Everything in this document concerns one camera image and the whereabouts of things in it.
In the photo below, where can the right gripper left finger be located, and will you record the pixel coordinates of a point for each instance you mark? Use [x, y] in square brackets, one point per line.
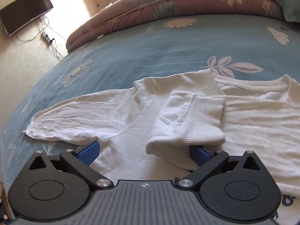
[51, 187]

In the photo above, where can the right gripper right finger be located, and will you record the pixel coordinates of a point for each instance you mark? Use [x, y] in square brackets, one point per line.
[234, 188]

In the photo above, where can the white long-sleeve printed shirt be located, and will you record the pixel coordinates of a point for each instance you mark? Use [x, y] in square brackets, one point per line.
[145, 131]

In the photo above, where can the blue floral bed sheet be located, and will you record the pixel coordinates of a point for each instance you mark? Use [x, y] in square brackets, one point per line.
[242, 46]

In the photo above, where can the white power strip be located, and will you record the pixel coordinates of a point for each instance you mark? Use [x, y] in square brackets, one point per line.
[47, 38]

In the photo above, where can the black flat television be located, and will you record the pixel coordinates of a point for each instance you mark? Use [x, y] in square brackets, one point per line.
[19, 13]

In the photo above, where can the green flower pillow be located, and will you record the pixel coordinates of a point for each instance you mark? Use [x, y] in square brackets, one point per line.
[291, 9]

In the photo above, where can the pink floral folded quilt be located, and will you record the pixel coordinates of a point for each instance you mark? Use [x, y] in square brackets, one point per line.
[123, 14]

